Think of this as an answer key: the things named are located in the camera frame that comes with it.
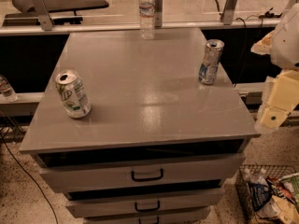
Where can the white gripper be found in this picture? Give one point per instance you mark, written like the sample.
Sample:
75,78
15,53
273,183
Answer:
286,46

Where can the silver blue redbull can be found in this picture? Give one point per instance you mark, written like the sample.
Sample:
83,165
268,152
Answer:
209,67

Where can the clear plastic water bottle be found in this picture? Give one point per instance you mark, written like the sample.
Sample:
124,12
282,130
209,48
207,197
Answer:
147,18

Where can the green white 7up can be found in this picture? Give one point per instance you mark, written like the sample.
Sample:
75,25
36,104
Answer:
70,88

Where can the plastic bottle at left edge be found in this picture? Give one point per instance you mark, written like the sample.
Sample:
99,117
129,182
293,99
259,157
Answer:
7,90

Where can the green white snack bag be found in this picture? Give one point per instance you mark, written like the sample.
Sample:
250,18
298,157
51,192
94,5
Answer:
291,183

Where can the red snack bag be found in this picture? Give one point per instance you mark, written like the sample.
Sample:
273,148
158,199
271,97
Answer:
278,189

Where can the top grey drawer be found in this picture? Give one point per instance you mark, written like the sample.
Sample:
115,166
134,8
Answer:
142,173

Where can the grey drawer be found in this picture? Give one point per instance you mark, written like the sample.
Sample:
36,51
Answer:
181,216
142,173
145,204

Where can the dark blue snack bag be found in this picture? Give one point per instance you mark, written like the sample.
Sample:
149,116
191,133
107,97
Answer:
260,192

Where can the tan snack bag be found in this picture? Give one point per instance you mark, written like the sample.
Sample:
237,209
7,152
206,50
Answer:
278,208

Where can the grey drawer cabinet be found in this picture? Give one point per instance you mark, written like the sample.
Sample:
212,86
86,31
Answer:
147,104

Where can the bottom grey drawer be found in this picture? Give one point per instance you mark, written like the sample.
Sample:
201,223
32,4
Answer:
181,216

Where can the middle grey drawer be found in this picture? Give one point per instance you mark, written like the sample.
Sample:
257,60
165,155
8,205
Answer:
145,204

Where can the right metal bracket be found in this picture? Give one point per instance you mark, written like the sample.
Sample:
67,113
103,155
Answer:
227,15

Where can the metal bracket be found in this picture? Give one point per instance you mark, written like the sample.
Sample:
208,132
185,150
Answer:
44,18
158,13
227,15

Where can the wire basket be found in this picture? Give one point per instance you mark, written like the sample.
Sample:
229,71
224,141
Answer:
243,192

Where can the middle metal bracket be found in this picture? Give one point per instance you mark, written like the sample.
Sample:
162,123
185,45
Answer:
158,13

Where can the left metal bracket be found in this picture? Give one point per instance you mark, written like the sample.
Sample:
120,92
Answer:
44,18

